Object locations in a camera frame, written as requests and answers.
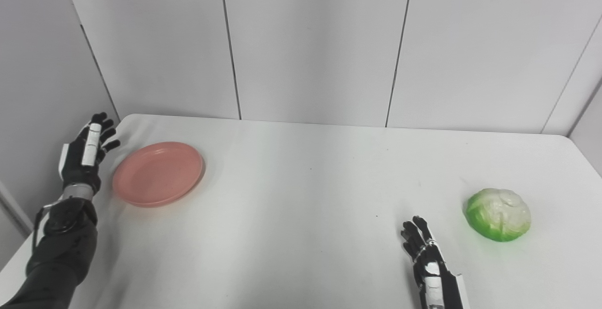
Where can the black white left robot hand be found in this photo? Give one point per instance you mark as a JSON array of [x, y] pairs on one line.
[[75, 168]]

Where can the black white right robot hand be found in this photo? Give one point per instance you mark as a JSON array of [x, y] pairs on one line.
[[447, 285]]

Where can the pink round plate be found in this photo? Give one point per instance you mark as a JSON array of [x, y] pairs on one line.
[[157, 175]]

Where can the green white cabbage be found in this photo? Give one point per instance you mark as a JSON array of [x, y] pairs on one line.
[[498, 215]]

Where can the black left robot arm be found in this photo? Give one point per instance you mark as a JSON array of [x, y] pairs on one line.
[[61, 252]]

